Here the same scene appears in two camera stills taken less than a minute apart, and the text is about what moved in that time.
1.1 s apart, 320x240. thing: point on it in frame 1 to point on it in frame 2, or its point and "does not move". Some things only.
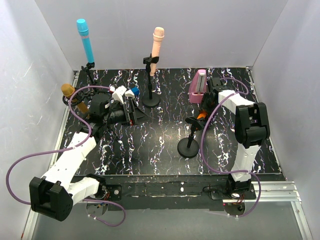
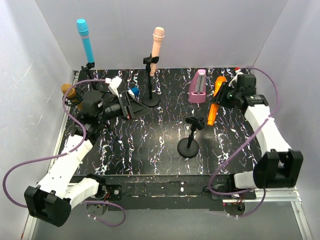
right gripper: [207, 100] to [223, 92]
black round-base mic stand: [150, 101] does not move
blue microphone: [83, 31] does not move
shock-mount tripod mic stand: [80, 95] does not move
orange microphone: [202, 115] to [214, 107]
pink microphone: [158, 33] does not move
